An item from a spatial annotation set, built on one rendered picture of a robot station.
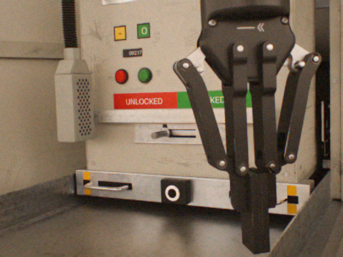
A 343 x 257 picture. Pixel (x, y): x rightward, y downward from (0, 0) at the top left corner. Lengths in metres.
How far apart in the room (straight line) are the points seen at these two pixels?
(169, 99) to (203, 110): 0.57
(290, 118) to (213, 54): 0.09
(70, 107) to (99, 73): 0.13
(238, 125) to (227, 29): 0.08
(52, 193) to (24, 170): 0.19
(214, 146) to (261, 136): 0.04
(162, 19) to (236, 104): 0.60
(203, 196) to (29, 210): 0.37
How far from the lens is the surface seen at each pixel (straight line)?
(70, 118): 0.94
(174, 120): 0.89
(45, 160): 1.22
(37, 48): 1.19
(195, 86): 0.36
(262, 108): 0.38
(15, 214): 0.96
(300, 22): 0.91
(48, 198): 1.03
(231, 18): 0.37
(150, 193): 0.98
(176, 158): 0.94
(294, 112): 0.39
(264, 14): 0.37
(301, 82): 0.40
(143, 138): 0.97
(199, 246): 0.77
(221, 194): 0.91
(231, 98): 0.37
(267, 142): 0.38
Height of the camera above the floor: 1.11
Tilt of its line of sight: 5 degrees down
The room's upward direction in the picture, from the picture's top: 2 degrees counter-clockwise
